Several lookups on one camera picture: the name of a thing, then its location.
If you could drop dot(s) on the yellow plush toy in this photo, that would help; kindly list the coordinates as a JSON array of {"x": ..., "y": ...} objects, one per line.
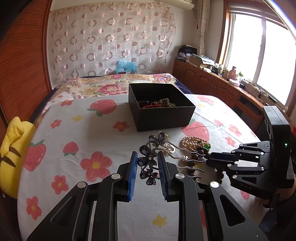
[{"x": 13, "y": 151}]

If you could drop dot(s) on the stack of books and papers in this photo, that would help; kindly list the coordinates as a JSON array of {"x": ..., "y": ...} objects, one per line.
[{"x": 188, "y": 54}]

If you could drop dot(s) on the blue plastic bag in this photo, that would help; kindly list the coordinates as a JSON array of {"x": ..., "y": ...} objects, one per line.
[{"x": 125, "y": 67}]

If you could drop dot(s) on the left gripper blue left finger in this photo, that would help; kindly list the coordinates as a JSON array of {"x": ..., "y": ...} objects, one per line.
[{"x": 90, "y": 211}]

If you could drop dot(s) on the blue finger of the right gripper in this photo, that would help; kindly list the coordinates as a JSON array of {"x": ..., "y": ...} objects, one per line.
[{"x": 220, "y": 160}]

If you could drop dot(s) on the pink circle pattern curtain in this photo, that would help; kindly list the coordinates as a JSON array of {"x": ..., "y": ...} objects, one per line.
[{"x": 94, "y": 39}]

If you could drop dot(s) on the pink bottle on sill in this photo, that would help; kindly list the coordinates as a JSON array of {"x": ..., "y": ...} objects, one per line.
[{"x": 232, "y": 74}]

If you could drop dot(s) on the window with wooden frame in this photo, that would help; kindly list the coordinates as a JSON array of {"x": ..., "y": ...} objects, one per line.
[{"x": 257, "y": 42}]

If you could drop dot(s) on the floral bed quilt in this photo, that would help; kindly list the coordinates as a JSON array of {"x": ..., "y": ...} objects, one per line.
[{"x": 117, "y": 84}]

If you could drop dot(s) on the white wall air conditioner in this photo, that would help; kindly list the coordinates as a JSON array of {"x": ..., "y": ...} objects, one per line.
[{"x": 182, "y": 4}]

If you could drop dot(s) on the strawberry flower print cloth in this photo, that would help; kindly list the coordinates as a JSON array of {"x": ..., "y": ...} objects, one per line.
[{"x": 87, "y": 140}]

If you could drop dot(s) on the side window curtain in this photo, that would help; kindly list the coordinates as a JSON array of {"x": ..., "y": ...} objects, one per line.
[{"x": 202, "y": 11}]

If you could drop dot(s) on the purple flower hair comb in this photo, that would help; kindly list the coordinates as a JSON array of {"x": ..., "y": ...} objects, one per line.
[{"x": 189, "y": 151}]

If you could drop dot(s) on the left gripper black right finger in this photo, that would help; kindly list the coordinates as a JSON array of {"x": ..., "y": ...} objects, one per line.
[{"x": 205, "y": 210}]

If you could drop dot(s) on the black square jewelry box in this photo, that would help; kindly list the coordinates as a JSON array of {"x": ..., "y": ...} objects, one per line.
[{"x": 158, "y": 106}]

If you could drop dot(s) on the wooden side cabinet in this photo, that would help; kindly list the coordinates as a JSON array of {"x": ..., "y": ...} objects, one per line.
[{"x": 198, "y": 81}]

